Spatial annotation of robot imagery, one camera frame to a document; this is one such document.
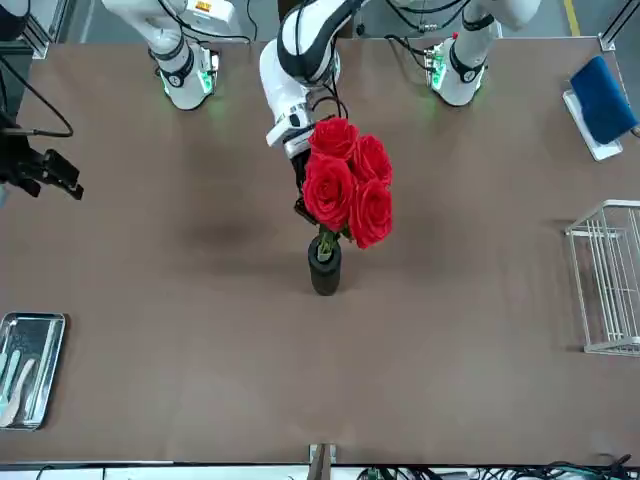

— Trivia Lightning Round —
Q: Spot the white wire rack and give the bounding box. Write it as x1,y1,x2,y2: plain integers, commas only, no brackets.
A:
564,199,640,357

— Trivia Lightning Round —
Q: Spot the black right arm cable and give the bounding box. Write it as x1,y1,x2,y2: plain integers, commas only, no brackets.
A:
0,53,75,139

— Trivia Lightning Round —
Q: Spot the wooden spoon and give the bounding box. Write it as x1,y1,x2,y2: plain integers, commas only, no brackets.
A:
0,358,37,429

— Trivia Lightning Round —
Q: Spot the black left base cable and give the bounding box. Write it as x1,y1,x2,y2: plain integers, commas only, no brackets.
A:
384,0,476,69

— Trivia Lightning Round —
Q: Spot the shiny metal tray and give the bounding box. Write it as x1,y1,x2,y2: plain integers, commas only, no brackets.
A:
0,312,67,431

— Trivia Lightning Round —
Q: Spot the pale green fork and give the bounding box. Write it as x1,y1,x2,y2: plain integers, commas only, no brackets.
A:
4,349,22,401

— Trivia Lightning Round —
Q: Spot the aluminium frame post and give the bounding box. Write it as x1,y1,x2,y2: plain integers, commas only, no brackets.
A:
308,442,337,480

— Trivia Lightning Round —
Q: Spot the black cylindrical vase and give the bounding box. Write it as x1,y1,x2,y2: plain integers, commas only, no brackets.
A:
307,235,344,297

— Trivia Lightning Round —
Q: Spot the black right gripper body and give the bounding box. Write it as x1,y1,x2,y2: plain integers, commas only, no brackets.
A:
0,113,46,184

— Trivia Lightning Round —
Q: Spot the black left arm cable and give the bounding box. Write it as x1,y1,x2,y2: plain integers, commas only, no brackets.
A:
294,0,351,121

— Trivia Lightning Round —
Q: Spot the blue book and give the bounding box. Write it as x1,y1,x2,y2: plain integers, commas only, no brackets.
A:
562,55,640,162

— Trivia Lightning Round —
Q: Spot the red rose bouquet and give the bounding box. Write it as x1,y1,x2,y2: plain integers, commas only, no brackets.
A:
299,117,395,261

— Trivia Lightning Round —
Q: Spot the black right base cable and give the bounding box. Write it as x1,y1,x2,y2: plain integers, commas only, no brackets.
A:
154,0,251,44

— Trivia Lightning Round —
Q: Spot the black base cable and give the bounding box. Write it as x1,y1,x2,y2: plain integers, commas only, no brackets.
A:
154,0,251,44
384,0,476,69

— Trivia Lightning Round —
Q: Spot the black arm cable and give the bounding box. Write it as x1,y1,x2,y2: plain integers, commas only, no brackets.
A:
294,0,351,121
0,53,75,139

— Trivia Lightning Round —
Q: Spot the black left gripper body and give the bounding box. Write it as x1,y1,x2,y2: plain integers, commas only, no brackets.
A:
288,151,310,201

